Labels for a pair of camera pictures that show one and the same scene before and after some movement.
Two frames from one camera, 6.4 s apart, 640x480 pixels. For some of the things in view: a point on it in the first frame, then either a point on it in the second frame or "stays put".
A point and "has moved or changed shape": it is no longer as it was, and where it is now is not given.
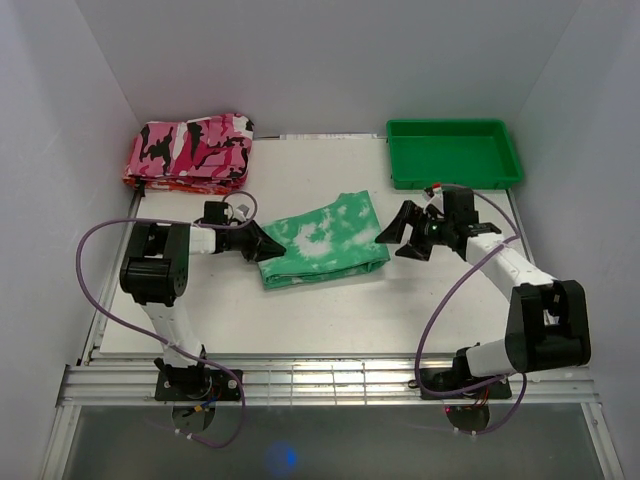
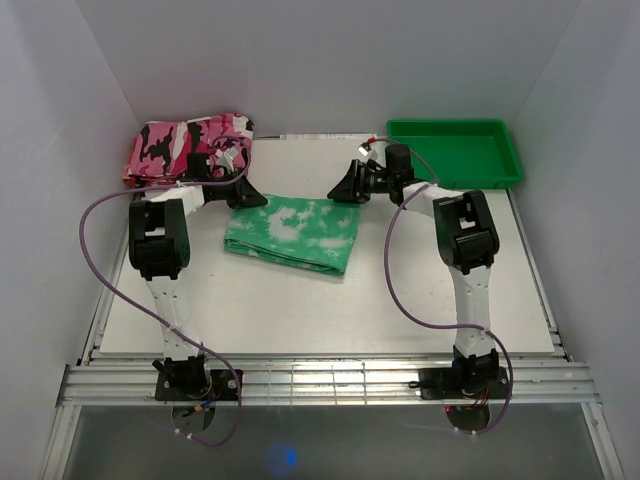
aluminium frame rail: [312, 385] stays put
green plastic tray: [467, 152] stays put
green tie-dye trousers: [337, 241] has moved or changed shape
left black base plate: [198, 385] stays put
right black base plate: [450, 378] stays put
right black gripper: [408, 213] → [352, 188]
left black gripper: [261, 246] → [245, 195]
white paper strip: [327, 136] stays put
